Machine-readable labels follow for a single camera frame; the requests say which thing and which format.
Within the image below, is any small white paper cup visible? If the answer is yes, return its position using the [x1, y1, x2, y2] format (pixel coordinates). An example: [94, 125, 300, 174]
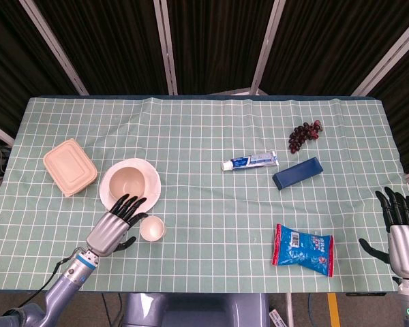
[138, 215, 166, 243]

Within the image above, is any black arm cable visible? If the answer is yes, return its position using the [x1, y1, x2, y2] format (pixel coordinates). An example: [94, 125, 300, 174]
[20, 247, 81, 307]

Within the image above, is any dark red grape bunch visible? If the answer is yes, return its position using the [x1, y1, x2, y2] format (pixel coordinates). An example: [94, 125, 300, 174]
[288, 119, 324, 154]

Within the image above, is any blue white toothpaste tube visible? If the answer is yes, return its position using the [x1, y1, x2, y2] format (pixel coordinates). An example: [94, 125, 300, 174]
[221, 151, 280, 172]

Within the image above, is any white metal frame post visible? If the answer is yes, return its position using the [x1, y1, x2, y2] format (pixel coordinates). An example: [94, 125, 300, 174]
[350, 12, 409, 97]
[19, 0, 90, 96]
[153, 0, 179, 96]
[249, 0, 287, 96]

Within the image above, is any white round plate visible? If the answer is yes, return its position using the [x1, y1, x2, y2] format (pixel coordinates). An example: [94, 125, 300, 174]
[99, 157, 162, 213]

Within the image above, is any grey blue robot torso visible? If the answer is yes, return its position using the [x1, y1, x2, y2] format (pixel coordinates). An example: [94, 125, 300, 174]
[121, 292, 271, 327]

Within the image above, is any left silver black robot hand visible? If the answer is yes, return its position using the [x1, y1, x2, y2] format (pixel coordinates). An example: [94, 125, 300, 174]
[85, 193, 149, 257]

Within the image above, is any beige lidded lunch box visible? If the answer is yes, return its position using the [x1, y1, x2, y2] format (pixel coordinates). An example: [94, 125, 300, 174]
[42, 138, 99, 198]

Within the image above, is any blue red snack bag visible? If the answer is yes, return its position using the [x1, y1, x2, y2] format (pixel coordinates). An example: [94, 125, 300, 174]
[271, 223, 335, 278]

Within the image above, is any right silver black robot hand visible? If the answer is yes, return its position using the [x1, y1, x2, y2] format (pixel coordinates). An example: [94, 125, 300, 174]
[359, 186, 409, 279]

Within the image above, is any dark blue rectangular box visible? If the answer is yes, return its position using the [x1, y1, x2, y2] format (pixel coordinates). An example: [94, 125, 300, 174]
[272, 156, 324, 191]

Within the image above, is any green white checked tablecloth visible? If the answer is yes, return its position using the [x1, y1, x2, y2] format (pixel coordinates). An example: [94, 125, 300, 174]
[0, 96, 409, 293]

